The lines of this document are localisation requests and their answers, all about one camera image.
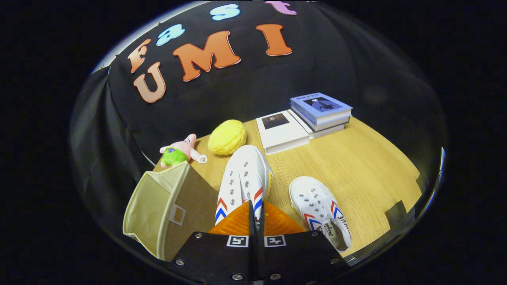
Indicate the white book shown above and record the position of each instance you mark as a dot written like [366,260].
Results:
[283,136]

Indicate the white canvas shoe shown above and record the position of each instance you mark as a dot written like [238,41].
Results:
[313,202]
[241,174]

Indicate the yellow round plush toy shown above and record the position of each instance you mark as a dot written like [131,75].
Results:
[226,137]

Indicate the pink starfish plush toy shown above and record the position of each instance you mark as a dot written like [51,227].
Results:
[178,152]

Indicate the black tape patch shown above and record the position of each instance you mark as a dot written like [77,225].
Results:
[397,211]

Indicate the blue book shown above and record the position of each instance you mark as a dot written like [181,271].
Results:
[321,107]

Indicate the beige fabric storage box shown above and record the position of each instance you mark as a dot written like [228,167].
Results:
[150,213]

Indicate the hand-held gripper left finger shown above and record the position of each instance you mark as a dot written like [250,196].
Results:
[214,253]

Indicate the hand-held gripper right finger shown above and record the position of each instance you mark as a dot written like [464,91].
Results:
[301,253]

